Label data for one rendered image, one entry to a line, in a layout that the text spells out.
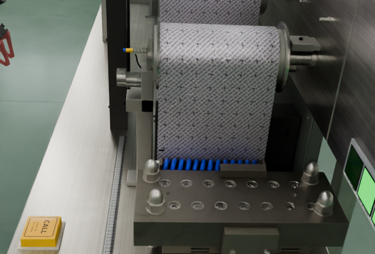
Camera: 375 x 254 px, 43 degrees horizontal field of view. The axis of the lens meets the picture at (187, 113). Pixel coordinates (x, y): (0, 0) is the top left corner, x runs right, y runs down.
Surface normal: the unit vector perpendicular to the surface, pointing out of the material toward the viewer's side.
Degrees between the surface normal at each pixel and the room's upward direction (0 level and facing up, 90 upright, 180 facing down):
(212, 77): 90
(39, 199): 0
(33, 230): 0
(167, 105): 90
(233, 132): 90
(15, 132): 0
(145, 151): 90
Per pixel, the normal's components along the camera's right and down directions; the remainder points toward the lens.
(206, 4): 0.04, 0.52
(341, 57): -1.00, -0.03
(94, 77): 0.05, -0.87
